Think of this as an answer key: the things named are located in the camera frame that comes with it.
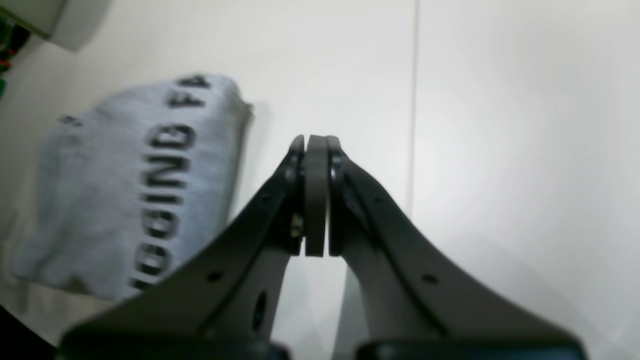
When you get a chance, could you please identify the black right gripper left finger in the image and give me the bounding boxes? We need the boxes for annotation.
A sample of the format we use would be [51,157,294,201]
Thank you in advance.
[57,136,329,360]

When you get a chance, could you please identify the grey T-shirt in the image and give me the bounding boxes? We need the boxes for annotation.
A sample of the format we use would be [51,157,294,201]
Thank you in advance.
[10,74,251,302]

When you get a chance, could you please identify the grey partition right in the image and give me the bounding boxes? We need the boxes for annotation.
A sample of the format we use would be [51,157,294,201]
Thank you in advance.
[0,0,113,51]

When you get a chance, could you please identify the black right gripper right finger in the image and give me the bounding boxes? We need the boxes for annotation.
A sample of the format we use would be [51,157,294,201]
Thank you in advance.
[327,136,586,360]

